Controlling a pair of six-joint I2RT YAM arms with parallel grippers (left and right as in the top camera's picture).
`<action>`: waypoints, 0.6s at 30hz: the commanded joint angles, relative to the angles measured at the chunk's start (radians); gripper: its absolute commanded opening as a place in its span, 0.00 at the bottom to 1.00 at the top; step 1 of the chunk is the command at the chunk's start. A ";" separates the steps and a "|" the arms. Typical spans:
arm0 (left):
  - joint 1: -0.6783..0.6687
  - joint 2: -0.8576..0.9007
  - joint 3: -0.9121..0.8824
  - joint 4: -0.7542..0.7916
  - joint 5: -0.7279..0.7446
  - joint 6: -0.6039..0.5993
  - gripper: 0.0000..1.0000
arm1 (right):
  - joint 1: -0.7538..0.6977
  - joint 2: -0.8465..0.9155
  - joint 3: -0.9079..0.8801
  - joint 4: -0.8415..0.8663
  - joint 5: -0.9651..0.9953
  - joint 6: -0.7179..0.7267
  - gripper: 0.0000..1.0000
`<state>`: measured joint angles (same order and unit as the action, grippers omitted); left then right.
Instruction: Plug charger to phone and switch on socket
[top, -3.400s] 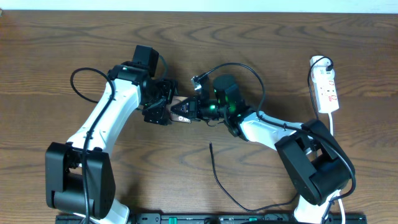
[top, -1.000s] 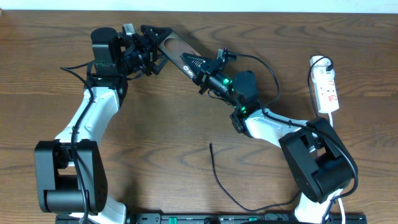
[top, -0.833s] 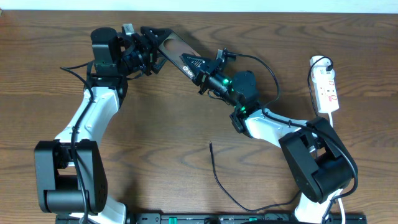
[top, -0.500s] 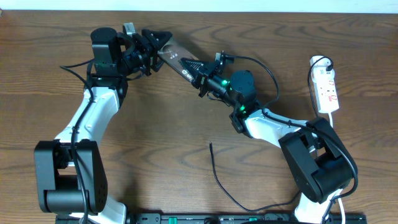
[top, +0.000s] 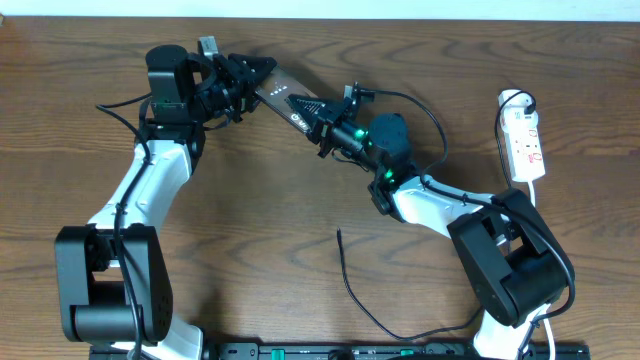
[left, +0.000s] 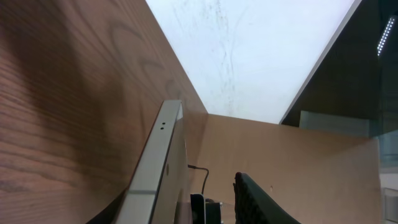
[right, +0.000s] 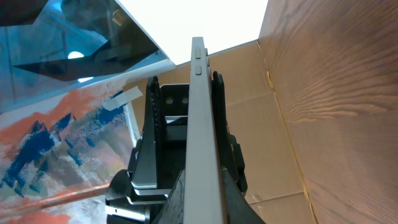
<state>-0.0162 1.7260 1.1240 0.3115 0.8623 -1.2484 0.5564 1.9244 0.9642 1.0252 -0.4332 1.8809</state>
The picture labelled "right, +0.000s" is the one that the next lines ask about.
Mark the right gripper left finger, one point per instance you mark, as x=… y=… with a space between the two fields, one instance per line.
x=172 y=211

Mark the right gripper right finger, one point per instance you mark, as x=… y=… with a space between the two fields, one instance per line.
x=237 y=209

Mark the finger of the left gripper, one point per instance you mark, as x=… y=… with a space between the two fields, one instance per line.
x=225 y=148

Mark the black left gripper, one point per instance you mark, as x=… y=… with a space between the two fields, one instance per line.
x=138 y=193

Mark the bronze Galaxy smartphone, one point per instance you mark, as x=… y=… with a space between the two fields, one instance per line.
x=203 y=199

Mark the colourful abstract painting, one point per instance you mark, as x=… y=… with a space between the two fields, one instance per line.
x=59 y=155

